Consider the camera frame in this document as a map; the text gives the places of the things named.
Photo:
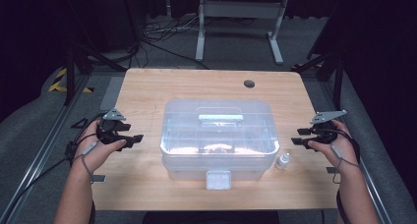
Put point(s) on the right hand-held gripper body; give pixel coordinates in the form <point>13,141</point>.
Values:
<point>324,132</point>

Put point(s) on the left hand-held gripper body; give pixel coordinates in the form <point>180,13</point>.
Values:
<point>108,132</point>

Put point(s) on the small white dropper bottle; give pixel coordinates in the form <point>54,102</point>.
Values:
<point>282,161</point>

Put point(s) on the clear plastic storage box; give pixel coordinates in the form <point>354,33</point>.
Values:
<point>218,142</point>

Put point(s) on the person's left hand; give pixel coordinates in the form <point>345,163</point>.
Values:
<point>98,152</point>

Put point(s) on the person's right hand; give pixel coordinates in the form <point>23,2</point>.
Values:
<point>349,155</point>

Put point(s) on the grey tape strip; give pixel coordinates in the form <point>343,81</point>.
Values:
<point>99,179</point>
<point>331,170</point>

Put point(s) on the black metal stand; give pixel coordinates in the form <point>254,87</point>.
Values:
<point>337,76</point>

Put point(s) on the black tripod stand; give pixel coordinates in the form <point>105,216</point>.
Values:
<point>70,73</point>

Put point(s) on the yellow black floor tape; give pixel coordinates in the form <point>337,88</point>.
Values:
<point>55,84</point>

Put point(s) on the metal floor rail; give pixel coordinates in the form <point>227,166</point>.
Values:
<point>373,191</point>
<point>39,158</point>

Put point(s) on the grey metal table frame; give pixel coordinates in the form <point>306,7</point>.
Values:
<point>241,9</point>

